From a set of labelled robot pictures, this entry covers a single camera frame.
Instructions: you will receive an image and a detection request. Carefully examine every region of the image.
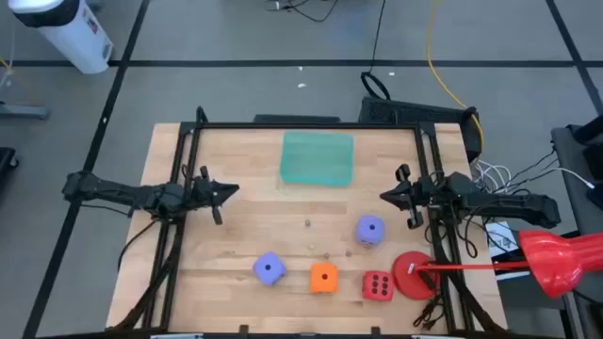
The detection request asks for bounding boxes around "teal translucent plastic bin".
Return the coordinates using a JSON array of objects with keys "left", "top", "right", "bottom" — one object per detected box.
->
[{"left": 279, "top": 130, "right": 355, "bottom": 188}]

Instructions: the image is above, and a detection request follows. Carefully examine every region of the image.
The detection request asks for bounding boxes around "black cable with plug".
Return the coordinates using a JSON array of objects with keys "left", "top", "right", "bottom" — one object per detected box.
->
[{"left": 413, "top": 294, "right": 448, "bottom": 331}]

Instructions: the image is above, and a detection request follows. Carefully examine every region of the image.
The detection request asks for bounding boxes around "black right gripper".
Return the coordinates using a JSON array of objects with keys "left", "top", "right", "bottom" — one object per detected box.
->
[{"left": 379, "top": 163, "right": 444, "bottom": 231}]

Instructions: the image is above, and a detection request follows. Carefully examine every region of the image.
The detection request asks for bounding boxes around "white charging cable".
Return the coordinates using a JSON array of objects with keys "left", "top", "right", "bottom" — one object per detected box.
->
[{"left": 555, "top": 167, "right": 595, "bottom": 189}]

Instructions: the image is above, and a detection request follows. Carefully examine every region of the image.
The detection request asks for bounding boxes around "red foam die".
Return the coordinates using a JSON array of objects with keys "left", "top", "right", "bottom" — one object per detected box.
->
[{"left": 361, "top": 270, "right": 395, "bottom": 302}]

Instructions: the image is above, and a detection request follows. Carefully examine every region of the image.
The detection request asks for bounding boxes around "white printed paper label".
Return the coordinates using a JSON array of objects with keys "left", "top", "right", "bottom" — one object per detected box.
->
[{"left": 484, "top": 219, "right": 523, "bottom": 259}]

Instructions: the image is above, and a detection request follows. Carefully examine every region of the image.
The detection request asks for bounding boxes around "black caster base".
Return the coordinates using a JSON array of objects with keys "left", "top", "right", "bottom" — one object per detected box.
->
[{"left": 0, "top": 146, "right": 20, "bottom": 171}]

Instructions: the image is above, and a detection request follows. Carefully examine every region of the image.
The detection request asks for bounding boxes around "white cable bundle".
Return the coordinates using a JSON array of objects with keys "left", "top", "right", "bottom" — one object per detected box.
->
[{"left": 472, "top": 158, "right": 513, "bottom": 217}]

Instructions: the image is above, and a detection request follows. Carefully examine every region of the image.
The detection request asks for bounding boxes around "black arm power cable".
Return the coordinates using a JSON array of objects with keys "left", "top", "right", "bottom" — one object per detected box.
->
[{"left": 116, "top": 216, "right": 161, "bottom": 273}]

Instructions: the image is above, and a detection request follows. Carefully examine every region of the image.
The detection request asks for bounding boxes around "orange foam die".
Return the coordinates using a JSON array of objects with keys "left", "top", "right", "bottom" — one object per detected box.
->
[{"left": 309, "top": 262, "right": 340, "bottom": 295}]

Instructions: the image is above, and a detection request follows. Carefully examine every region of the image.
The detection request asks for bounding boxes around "black floor cable with loop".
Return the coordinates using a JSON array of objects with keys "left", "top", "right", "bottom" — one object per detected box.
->
[{"left": 360, "top": 0, "right": 392, "bottom": 101}]

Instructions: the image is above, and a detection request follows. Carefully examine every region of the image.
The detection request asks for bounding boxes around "grey metal foot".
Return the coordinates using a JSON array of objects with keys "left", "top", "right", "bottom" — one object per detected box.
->
[{"left": 0, "top": 103, "right": 51, "bottom": 121}]

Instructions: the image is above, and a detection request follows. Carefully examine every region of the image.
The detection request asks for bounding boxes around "black aluminium station frame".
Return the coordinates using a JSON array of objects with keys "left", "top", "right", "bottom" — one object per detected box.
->
[{"left": 106, "top": 120, "right": 510, "bottom": 339}]

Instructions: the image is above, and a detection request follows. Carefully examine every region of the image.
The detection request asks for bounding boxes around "red desk lamp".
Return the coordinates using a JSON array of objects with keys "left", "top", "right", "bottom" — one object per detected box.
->
[{"left": 391, "top": 229, "right": 603, "bottom": 301}]

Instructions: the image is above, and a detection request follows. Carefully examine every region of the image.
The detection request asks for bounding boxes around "white trash can black liner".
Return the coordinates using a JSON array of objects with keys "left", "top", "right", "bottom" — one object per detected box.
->
[{"left": 7, "top": 0, "right": 115, "bottom": 75}]

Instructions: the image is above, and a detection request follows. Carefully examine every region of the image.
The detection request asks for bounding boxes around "red plastic bottle object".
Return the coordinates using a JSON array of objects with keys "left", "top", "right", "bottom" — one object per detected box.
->
[{"left": 549, "top": 122, "right": 603, "bottom": 339}]

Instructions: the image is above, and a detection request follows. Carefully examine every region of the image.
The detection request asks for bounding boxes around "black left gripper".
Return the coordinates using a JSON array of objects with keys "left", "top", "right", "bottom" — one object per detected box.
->
[{"left": 181, "top": 165, "right": 240, "bottom": 226}]

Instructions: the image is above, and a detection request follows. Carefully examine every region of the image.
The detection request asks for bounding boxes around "white paper strip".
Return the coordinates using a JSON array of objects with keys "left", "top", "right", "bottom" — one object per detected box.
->
[{"left": 494, "top": 269, "right": 532, "bottom": 283}]

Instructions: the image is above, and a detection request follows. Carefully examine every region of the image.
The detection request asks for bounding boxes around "thin black floor cable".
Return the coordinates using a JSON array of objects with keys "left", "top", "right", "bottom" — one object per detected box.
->
[{"left": 263, "top": 0, "right": 340, "bottom": 24}]

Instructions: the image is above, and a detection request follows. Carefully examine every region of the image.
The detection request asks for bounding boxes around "purple foam die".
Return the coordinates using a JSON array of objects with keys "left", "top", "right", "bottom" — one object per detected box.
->
[
  {"left": 253, "top": 250, "right": 288, "bottom": 287},
  {"left": 355, "top": 215, "right": 386, "bottom": 249}
]

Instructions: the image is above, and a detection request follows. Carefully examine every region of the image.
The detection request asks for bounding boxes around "black device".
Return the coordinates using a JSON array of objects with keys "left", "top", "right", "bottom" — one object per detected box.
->
[
  {"left": 582, "top": 143, "right": 603, "bottom": 181},
  {"left": 567, "top": 114, "right": 603, "bottom": 146},
  {"left": 586, "top": 182, "right": 603, "bottom": 212}
]

